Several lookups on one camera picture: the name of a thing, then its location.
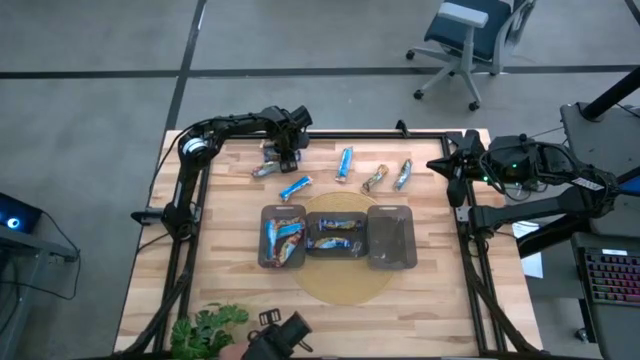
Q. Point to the black clamp bracket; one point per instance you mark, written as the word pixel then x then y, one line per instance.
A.
pixel 401 127

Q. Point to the black handheld camera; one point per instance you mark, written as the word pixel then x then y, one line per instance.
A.
pixel 280 337

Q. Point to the backlit computer keyboard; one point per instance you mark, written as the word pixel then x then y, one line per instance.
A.
pixel 612 277

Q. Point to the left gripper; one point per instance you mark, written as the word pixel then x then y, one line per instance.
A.
pixel 290 127

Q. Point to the green blue granola bar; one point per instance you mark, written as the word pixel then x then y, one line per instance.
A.
pixel 403 174

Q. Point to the grey desk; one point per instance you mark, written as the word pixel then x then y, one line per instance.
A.
pixel 585 125

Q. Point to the light blue red-ended granola bar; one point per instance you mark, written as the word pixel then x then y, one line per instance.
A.
pixel 291 228

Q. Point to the green leafy plant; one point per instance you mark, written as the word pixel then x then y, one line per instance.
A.
pixel 205 327

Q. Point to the white paper sheet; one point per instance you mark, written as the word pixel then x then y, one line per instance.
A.
pixel 532 265

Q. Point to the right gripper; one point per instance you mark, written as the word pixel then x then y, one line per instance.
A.
pixel 470 160

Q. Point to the red-ended chewy granola bar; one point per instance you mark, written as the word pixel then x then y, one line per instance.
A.
pixel 289 248

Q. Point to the tablet with blue screen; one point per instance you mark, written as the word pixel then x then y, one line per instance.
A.
pixel 632 186

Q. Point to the green brown granola bar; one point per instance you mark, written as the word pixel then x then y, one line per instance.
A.
pixel 375 178

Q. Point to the oatmeal raisin granola bar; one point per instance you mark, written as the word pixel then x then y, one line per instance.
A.
pixel 330 243
pixel 270 152
pixel 340 225

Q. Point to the round woven yellow placemat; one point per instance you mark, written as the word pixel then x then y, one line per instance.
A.
pixel 345 285

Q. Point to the black support pole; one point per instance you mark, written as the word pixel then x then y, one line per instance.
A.
pixel 612 92

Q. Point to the silver metal mounting plate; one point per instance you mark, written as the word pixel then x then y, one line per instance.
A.
pixel 462 215
pixel 196 214

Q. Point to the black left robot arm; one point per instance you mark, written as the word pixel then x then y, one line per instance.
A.
pixel 235 120

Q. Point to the translucent grey plastic bin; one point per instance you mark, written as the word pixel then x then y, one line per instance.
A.
pixel 392 235
pixel 362 237
pixel 265 212

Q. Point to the black diagonal beam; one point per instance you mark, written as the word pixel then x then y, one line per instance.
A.
pixel 545 240

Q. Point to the person's hand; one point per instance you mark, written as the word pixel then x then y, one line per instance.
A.
pixel 232 351

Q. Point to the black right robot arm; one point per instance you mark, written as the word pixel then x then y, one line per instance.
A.
pixel 550 205

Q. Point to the grey equipment cart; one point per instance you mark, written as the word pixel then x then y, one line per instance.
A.
pixel 20 300

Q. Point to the black computer with blue light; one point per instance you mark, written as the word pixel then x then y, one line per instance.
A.
pixel 15 215

